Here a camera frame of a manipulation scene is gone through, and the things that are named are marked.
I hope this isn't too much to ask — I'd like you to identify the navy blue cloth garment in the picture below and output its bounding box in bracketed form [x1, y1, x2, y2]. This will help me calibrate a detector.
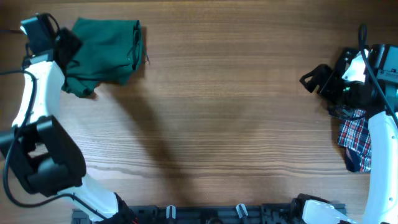
[345, 148, 361, 173]

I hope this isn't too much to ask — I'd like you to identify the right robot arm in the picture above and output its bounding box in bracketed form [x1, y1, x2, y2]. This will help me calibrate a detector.
[300, 44, 397, 223]

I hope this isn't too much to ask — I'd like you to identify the red plaid cloth garment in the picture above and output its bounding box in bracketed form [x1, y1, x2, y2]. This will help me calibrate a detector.
[337, 110, 371, 173]

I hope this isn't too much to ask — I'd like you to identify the green cloth garment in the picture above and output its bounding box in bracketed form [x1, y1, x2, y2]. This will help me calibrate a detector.
[62, 18, 148, 98]

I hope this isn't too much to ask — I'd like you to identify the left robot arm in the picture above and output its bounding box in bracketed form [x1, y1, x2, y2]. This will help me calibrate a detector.
[1, 13, 139, 223]

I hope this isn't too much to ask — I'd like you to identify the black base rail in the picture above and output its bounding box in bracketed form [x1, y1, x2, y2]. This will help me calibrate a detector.
[71, 203, 346, 224]

